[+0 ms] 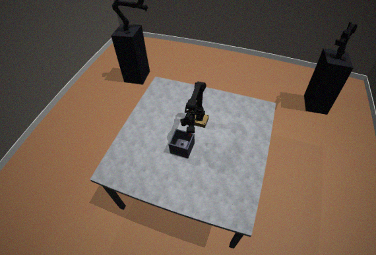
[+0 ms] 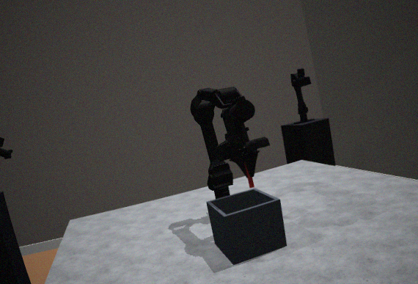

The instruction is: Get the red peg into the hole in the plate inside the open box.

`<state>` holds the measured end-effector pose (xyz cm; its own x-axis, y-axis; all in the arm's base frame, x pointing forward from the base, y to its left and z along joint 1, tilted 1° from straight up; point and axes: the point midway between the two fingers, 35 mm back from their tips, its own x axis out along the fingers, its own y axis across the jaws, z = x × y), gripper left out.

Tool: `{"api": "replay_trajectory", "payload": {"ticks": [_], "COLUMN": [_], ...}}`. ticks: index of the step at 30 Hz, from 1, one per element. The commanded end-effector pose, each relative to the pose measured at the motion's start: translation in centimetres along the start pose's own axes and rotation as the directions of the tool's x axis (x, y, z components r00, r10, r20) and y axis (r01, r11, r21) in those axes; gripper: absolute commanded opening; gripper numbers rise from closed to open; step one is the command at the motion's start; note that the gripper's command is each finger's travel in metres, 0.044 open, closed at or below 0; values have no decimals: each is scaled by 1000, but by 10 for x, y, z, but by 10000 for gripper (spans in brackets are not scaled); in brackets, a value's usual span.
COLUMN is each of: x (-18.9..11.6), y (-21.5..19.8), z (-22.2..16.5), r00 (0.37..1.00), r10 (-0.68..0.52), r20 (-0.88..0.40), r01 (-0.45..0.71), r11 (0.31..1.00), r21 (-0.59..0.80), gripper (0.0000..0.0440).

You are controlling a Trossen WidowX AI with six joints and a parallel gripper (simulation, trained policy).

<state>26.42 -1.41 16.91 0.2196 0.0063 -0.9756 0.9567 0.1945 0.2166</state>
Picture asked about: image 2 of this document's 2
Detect dark red peg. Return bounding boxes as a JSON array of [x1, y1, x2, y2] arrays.
[[245, 164, 254, 188]]

